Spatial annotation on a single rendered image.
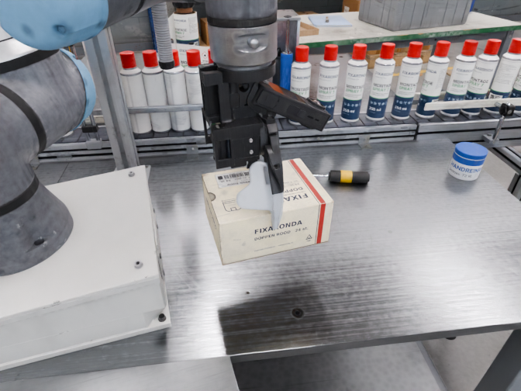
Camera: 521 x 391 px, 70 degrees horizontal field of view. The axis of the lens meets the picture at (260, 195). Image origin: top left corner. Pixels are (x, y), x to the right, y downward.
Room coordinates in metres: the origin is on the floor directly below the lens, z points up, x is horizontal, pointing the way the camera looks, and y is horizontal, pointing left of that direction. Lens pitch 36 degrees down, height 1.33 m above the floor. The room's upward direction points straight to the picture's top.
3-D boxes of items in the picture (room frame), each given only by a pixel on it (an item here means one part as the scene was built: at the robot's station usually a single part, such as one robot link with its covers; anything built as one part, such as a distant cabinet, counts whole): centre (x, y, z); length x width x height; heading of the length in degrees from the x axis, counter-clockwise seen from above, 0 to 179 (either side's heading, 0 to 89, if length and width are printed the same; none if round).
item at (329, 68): (0.98, -0.18, 0.98); 0.05 x 0.05 x 0.20
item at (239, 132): (0.43, 0.02, 1.14); 0.09 x 0.08 x 0.12; 108
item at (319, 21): (2.75, -0.46, 0.81); 0.32 x 0.24 x 0.01; 3
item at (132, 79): (0.92, 0.32, 0.98); 0.05 x 0.05 x 0.20
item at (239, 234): (0.44, -0.01, 0.99); 0.16 x 0.12 x 0.07; 108
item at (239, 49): (0.43, 0.02, 1.22); 0.08 x 0.08 x 0.05
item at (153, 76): (0.93, 0.27, 0.98); 0.05 x 0.05 x 0.20
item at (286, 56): (1.02, -0.07, 0.98); 0.03 x 0.03 x 0.16
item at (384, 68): (1.00, -0.33, 0.98); 0.05 x 0.05 x 0.20
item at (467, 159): (0.79, -0.50, 0.87); 0.07 x 0.07 x 0.07
